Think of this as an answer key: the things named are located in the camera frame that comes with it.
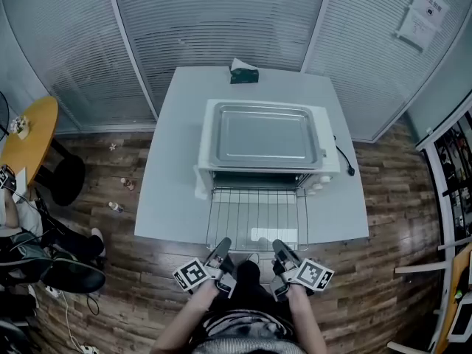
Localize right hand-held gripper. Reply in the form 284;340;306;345
271;238;335;302

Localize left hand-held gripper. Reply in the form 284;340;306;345
172;237;237;299

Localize wire oven rack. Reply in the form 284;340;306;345
205;185;310;252

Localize silver metal baking tray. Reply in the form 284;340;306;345
212;101;325;170

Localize person's left forearm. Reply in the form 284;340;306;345
150;280;218;354

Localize person's right forearm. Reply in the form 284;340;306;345
287;285;327;354

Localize white toaster oven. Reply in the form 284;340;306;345
194;98;341;253

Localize person's black trousers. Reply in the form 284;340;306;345
206;260;296;324

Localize person's grey patterned top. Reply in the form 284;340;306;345
190;308;307;354

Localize black office chair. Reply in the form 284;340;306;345
0;234;107;296

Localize dark green tissue box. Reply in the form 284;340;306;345
229;58;260;85

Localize white display shelf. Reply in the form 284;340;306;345
416;97;472;250

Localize white framed monitor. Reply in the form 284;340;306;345
451;296;472;339

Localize round wooden table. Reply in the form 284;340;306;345
0;96;86;207

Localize small white flower pot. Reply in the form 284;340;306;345
10;115;31;140

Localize black floor fan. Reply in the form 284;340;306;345
0;91;10;142

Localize white printed notice sheet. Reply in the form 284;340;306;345
396;7;438;51

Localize white notice sheet with icon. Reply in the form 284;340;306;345
411;0;449;29

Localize black power cord with plug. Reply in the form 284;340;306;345
333;134;357;177

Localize black floor cable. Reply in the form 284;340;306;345
86;293;101;316

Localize light wooden frame stand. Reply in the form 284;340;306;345
386;243;472;354

